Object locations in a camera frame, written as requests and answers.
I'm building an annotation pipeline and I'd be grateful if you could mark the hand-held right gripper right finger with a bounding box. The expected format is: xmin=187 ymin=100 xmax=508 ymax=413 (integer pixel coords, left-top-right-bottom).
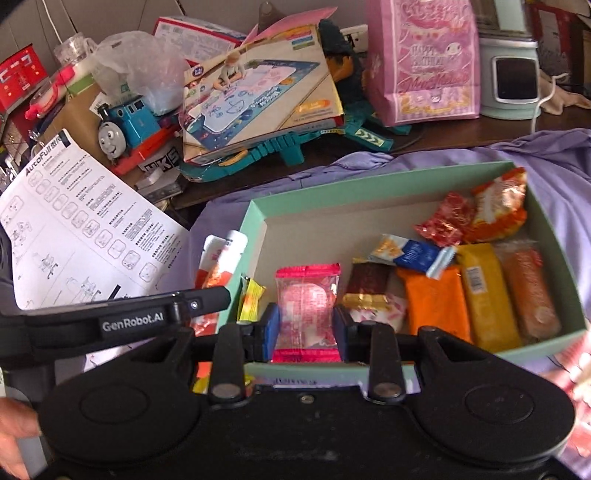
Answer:
xmin=333 ymin=305 xmax=500 ymax=403

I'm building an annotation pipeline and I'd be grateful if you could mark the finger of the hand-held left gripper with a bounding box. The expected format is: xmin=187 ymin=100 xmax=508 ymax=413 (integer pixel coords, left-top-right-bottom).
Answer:
xmin=92 ymin=285 xmax=232 ymax=319

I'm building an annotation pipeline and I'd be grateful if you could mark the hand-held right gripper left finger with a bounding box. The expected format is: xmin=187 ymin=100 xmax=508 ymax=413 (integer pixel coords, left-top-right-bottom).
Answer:
xmin=122 ymin=302 xmax=281 ymax=403

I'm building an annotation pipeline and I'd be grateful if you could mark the white and red snack packet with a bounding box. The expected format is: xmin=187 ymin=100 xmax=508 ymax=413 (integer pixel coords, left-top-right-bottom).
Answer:
xmin=191 ymin=230 xmax=249 ymax=340

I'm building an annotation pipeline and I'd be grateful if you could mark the pink and red snack packet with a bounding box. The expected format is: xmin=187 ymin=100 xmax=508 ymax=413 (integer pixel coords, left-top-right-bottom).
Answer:
xmin=271 ymin=262 xmax=343 ymax=365

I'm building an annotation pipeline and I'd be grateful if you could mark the mint green cardboard box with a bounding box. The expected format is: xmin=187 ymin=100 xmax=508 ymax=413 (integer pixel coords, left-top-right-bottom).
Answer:
xmin=216 ymin=161 xmax=588 ymax=385

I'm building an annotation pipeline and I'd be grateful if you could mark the clear brown cake packet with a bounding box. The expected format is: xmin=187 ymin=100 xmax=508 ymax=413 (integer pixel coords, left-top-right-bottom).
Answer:
xmin=496 ymin=246 xmax=563 ymax=343

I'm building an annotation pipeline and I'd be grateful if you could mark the person's left hand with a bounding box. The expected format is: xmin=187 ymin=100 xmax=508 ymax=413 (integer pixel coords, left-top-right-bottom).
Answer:
xmin=0 ymin=396 xmax=42 ymax=480

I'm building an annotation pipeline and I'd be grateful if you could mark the small yellow snack packet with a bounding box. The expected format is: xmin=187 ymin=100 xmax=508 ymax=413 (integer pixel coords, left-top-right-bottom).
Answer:
xmin=237 ymin=276 xmax=267 ymax=324

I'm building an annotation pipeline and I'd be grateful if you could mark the gold and white snack packet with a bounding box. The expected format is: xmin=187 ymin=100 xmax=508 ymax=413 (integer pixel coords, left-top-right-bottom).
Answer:
xmin=342 ymin=292 xmax=408 ymax=334

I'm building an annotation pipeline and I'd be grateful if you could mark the dark red snack packet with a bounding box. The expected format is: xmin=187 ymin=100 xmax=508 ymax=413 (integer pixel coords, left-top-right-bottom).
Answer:
xmin=346 ymin=260 xmax=392 ymax=296

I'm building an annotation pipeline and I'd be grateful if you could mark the blue and white snack packet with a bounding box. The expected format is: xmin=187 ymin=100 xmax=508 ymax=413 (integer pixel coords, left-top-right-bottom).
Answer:
xmin=368 ymin=234 xmax=456 ymax=281

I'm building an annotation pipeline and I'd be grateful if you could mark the white instruction sheet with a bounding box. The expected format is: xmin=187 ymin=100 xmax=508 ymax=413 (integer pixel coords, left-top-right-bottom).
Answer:
xmin=0 ymin=128 xmax=194 ymax=311

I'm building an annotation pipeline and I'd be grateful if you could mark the black and white small box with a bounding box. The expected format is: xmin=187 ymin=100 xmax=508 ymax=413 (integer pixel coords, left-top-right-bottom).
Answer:
xmin=136 ymin=147 xmax=183 ymax=197

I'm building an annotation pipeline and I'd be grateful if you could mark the red foil snack packet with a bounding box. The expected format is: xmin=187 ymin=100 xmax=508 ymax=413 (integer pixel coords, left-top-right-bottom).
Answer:
xmin=414 ymin=192 xmax=476 ymax=248

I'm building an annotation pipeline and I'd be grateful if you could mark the blue toy train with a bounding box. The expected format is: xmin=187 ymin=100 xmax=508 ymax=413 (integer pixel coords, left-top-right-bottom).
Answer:
xmin=96 ymin=93 xmax=162 ymax=162

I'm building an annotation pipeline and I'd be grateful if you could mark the teal toy track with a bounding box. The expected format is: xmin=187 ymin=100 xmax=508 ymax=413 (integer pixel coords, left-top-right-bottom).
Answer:
xmin=179 ymin=106 xmax=413 ymax=182

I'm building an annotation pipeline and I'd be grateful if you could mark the orange and white snack packet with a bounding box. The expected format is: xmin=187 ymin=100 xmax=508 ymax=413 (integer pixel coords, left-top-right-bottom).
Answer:
xmin=464 ymin=167 xmax=529 ymax=244

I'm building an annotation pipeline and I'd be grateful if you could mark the drawing mat toy box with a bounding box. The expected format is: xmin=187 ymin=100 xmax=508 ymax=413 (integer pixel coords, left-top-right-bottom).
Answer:
xmin=177 ymin=24 xmax=345 ymax=165

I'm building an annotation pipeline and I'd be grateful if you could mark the white plastic bag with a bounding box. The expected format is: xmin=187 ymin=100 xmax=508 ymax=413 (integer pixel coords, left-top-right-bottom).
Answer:
xmin=93 ymin=31 xmax=187 ymax=116

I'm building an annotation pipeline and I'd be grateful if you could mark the pink plastic toy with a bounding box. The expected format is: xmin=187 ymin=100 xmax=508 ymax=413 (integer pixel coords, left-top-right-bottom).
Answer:
xmin=24 ymin=64 xmax=78 ymax=119

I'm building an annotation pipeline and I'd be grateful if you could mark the red patterned box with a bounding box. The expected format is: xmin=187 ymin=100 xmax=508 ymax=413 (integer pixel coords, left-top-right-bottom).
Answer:
xmin=0 ymin=44 xmax=50 ymax=113

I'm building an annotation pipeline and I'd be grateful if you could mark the dark green dinosaur toy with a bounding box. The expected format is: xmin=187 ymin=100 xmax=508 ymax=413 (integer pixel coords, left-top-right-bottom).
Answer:
xmin=318 ymin=18 xmax=368 ymax=112

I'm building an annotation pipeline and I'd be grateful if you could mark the red and white box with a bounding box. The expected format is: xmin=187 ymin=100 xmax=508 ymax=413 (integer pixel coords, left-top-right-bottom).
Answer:
xmin=151 ymin=16 xmax=248 ymax=64

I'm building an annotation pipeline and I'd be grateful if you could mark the pink printed gift bag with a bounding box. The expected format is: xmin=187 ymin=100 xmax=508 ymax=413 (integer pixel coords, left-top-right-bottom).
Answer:
xmin=364 ymin=0 xmax=482 ymax=127

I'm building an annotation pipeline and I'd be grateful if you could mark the purple cloth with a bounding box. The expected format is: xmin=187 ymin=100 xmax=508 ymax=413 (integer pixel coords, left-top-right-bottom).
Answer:
xmin=83 ymin=129 xmax=591 ymax=480

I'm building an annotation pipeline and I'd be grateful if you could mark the clear glass mug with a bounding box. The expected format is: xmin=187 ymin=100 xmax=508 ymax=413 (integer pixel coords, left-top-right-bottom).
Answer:
xmin=52 ymin=34 xmax=99 ymax=66

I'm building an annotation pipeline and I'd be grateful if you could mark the pink card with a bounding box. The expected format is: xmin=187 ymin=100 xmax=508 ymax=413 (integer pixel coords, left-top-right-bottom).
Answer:
xmin=242 ymin=6 xmax=339 ymax=49

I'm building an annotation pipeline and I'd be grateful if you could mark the white power strip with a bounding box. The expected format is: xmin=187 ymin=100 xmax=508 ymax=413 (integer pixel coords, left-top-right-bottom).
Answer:
xmin=341 ymin=24 xmax=371 ymax=52

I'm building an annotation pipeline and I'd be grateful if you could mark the mint green appliance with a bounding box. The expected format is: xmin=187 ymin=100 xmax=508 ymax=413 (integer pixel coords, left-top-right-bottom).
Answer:
xmin=475 ymin=0 xmax=542 ymax=120

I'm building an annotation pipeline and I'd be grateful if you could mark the beige cloth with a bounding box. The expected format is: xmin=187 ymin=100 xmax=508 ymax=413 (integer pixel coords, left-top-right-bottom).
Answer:
xmin=539 ymin=76 xmax=591 ymax=117

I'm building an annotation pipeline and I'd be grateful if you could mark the red floral box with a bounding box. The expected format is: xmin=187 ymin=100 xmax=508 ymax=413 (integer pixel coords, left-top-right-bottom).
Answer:
xmin=526 ymin=0 xmax=591 ymax=61

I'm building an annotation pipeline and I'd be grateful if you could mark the white cable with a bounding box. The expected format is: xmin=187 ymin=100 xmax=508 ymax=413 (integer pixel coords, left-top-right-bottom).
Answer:
xmin=530 ymin=73 xmax=562 ymax=136

